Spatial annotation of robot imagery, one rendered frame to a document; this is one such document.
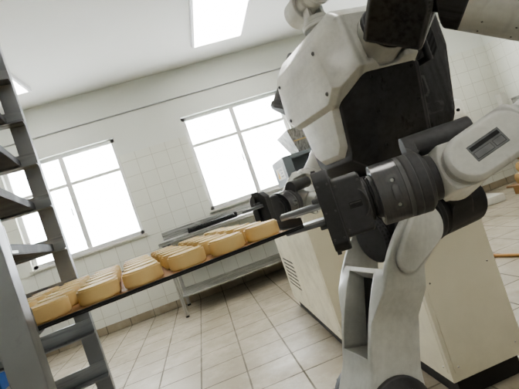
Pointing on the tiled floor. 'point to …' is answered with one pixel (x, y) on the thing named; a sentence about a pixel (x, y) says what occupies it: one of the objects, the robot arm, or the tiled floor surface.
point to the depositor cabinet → (314, 273)
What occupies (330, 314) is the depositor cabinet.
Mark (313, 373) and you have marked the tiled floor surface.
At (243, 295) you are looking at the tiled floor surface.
